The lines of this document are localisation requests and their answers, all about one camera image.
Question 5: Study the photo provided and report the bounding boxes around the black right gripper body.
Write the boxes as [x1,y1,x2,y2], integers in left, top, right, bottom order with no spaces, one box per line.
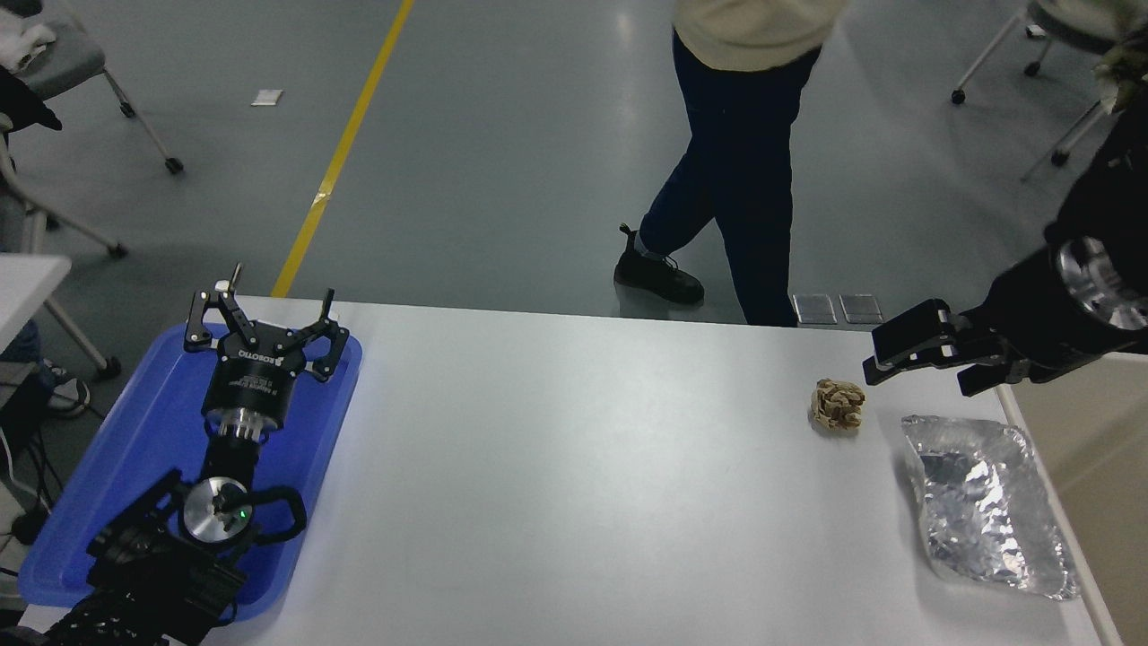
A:
[964,247,1135,382]

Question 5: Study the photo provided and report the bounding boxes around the pale green cloth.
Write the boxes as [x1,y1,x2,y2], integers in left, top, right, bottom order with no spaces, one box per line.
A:
[1094,27,1148,113]

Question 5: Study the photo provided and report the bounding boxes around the grey wheeled chair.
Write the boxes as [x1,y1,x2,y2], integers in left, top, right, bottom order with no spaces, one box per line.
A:
[952,0,1126,107]
[0,0,187,173]

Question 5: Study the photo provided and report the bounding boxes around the small white table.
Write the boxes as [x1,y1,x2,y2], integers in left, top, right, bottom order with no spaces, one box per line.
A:
[0,254,124,380]

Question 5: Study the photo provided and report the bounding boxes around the crumpled silver foil tray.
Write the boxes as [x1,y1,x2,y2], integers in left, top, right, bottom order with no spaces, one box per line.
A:
[901,414,1080,600]

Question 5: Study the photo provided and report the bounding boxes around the crumpled tan paper ball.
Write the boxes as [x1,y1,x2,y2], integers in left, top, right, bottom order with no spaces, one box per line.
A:
[811,378,867,433]

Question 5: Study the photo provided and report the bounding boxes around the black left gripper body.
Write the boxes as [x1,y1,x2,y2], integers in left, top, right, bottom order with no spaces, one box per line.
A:
[202,334,306,424]

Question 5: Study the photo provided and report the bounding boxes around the white cloth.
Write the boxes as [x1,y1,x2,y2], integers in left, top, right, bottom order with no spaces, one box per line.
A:
[0,20,59,71]

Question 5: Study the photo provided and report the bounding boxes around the black floor cables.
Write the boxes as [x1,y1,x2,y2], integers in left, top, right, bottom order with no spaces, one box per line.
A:
[0,381,109,575]

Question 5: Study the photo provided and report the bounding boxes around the person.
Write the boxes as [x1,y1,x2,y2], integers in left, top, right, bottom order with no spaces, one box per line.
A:
[614,0,848,327]
[0,319,92,419]

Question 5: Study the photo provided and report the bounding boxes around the blue plastic tray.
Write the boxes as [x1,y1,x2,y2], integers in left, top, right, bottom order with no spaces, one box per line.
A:
[18,325,364,622]

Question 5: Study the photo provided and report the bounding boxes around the black garment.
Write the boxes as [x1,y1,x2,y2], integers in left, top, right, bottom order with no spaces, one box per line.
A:
[0,63,65,131]

